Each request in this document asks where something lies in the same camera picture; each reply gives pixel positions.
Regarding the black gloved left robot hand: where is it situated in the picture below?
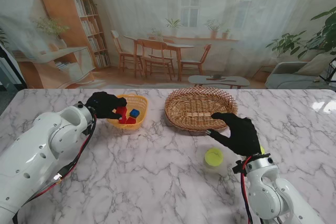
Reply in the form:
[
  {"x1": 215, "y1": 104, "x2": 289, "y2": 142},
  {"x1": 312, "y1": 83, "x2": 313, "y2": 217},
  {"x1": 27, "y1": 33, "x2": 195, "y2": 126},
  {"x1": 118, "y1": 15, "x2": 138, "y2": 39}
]
[{"x1": 86, "y1": 91, "x2": 128, "y2": 120}]

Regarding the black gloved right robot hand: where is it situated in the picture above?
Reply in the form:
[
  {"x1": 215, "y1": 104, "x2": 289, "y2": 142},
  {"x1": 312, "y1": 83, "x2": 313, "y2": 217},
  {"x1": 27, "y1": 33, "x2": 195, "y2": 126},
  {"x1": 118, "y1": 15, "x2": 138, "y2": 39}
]
[{"x1": 206, "y1": 112, "x2": 262, "y2": 158}]

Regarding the yellow plastic basket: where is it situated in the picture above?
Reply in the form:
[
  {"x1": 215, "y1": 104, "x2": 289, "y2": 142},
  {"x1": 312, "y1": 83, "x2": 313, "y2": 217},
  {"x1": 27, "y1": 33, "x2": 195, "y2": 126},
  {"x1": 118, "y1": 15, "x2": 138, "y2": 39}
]
[{"x1": 106, "y1": 94, "x2": 149, "y2": 130}]

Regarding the oval wicker basket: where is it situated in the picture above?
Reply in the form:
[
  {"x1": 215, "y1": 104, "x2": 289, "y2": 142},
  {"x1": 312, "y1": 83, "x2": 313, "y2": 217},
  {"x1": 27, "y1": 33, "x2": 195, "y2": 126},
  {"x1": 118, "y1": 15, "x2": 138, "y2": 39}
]
[{"x1": 164, "y1": 86, "x2": 239, "y2": 133}]

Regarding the black tripod stand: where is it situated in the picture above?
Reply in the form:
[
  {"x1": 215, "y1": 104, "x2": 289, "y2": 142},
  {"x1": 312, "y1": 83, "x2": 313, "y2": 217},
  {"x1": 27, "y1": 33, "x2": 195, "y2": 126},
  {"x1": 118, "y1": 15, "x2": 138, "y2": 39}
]
[{"x1": 319, "y1": 57, "x2": 336, "y2": 83}]

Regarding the printed room backdrop curtain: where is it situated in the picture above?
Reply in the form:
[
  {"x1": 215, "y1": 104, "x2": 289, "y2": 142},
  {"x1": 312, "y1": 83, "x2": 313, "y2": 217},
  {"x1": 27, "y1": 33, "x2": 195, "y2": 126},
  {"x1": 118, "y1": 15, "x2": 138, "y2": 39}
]
[{"x1": 0, "y1": 0, "x2": 336, "y2": 90}]

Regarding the red and black left arm cable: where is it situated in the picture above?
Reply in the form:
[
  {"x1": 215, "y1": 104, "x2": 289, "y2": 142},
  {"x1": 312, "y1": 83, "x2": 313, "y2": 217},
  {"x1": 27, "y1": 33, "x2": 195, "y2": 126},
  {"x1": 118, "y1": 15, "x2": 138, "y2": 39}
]
[{"x1": 12, "y1": 115, "x2": 98, "y2": 224}]

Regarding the red and black arm cable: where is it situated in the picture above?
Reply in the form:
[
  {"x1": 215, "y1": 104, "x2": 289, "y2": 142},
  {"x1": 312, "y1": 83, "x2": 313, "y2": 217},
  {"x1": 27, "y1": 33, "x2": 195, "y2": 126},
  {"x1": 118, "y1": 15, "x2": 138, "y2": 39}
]
[
  {"x1": 237, "y1": 155, "x2": 254, "y2": 224},
  {"x1": 12, "y1": 115, "x2": 98, "y2": 224}
]

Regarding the red and black right arm cable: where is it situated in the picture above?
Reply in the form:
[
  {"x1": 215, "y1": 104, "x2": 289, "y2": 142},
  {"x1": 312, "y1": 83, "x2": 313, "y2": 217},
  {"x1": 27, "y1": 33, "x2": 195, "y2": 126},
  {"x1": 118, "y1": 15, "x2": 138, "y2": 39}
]
[{"x1": 237, "y1": 155, "x2": 254, "y2": 224}]

